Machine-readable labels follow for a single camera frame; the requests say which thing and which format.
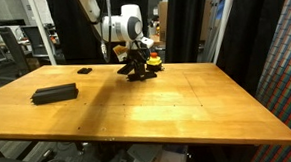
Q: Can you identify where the small black notched block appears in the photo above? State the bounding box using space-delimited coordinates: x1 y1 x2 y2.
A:
76 67 94 76

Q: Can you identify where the brown cardboard box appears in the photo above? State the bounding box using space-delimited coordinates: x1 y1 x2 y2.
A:
156 1 171 43

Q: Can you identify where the black camera cable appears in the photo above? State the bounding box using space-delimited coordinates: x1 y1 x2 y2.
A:
94 0 117 64

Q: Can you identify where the white box with orange print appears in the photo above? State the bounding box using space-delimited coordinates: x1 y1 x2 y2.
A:
127 141 189 162

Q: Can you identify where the white door frame post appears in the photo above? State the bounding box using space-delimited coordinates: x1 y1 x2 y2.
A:
208 0 243 65

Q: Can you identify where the orange-green wrist camera bar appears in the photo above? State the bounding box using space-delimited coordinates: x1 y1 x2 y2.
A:
113 43 130 64

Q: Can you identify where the black curtain beside backdrop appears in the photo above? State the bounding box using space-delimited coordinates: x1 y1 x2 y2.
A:
212 0 291 100

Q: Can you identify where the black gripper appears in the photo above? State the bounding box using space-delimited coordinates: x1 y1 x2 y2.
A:
128 40 151 81

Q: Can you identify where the yellow emergency stop button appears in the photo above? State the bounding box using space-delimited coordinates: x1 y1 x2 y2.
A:
145 51 165 73

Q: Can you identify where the grey mesh office chair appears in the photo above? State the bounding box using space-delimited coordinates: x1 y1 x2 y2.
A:
0 26 30 90
19 24 50 60

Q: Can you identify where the black grooved rail piece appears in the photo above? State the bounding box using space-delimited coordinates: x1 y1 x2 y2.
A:
30 93 79 105
31 83 79 98
30 89 79 102
126 69 160 83
116 62 136 76

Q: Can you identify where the multicolour woven backdrop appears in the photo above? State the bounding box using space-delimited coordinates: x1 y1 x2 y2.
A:
240 0 291 162

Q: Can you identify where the wide black curtain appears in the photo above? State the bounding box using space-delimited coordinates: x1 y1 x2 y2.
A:
45 0 154 69

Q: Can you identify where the narrow black curtain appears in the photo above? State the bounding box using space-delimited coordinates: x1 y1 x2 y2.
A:
161 0 214 65

